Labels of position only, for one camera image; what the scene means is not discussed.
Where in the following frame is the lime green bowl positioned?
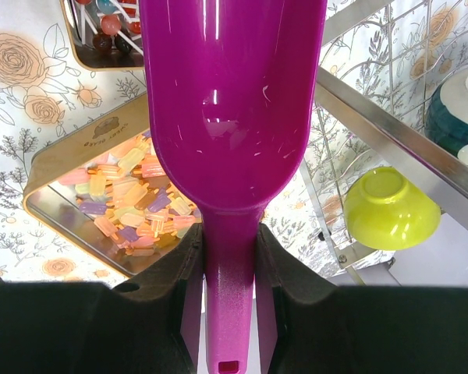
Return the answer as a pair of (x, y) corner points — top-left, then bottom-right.
(343, 167), (441, 251)

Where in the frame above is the tin of lollipops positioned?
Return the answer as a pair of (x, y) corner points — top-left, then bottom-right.
(60, 0), (144, 71)

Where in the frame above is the teal white bowl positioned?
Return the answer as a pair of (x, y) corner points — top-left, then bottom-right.
(424, 68), (468, 166)

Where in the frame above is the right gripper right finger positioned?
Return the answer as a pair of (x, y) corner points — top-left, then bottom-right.
(255, 224), (468, 373)

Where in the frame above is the floral table mat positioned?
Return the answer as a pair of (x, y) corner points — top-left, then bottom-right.
(0, 1), (468, 286)

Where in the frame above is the tin of popsicle candies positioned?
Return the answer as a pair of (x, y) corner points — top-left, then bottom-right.
(23, 94), (201, 277)

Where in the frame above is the magenta plastic scoop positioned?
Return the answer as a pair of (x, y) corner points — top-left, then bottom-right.
(140, 1), (326, 373)

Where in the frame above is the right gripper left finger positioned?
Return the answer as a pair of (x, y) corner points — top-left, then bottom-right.
(0, 224), (203, 373)

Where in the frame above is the steel dish rack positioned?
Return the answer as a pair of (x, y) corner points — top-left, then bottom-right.
(298, 1), (468, 287)

